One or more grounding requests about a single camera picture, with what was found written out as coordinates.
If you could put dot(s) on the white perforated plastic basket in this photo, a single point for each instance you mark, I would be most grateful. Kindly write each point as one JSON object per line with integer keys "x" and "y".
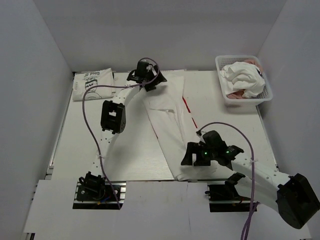
{"x": 243, "y": 81}

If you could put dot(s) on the crumpled white t-shirt in basket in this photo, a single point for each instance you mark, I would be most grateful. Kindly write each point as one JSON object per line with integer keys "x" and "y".
{"x": 243, "y": 77}

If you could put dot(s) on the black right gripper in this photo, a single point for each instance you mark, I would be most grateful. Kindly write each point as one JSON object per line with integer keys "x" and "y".
{"x": 193, "y": 148}

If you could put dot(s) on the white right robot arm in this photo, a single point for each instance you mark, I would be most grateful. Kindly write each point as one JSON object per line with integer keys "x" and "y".
{"x": 290, "y": 195}

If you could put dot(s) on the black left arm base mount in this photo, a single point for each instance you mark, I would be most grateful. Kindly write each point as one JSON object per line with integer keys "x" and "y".
{"x": 95, "y": 193}

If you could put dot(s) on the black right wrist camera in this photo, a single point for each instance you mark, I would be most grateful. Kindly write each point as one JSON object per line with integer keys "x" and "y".
{"x": 213, "y": 141}

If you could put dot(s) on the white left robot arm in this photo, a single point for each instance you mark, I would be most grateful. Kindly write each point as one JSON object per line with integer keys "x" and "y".
{"x": 113, "y": 114}

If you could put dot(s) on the folded white cartoon t-shirt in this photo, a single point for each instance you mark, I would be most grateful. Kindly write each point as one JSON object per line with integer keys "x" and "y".
{"x": 91, "y": 80}

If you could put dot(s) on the white t-shirt with red-black print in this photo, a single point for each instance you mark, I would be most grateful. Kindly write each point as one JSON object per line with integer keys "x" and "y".
{"x": 174, "y": 127}

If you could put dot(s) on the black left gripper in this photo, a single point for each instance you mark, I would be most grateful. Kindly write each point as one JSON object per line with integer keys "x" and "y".
{"x": 157, "y": 80}

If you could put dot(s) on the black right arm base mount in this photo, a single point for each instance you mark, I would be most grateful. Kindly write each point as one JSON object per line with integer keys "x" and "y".
{"x": 224, "y": 198}

